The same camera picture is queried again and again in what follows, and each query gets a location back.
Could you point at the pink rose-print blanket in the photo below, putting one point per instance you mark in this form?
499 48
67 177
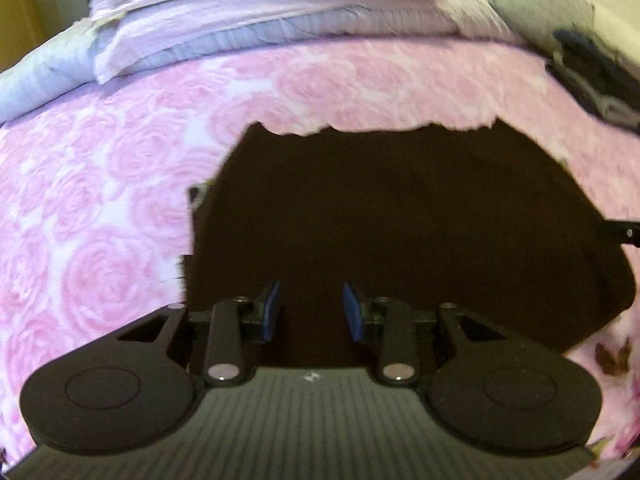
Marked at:
125 160

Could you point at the light blue quilt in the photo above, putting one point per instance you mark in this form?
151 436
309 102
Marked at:
45 77

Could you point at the dark clothes pile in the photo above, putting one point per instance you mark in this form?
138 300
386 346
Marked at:
597 77

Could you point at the folded lilac quilt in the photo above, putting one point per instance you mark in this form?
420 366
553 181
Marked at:
260 5

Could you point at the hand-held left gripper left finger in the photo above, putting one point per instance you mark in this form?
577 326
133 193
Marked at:
271 311

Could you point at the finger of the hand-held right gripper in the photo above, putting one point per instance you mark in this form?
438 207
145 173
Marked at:
622 231

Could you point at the grey-green pillow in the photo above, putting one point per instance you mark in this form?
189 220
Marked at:
542 2

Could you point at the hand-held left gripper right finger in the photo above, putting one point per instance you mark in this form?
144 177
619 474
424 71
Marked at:
352 316

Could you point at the black garment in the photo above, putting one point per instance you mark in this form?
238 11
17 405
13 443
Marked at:
400 210

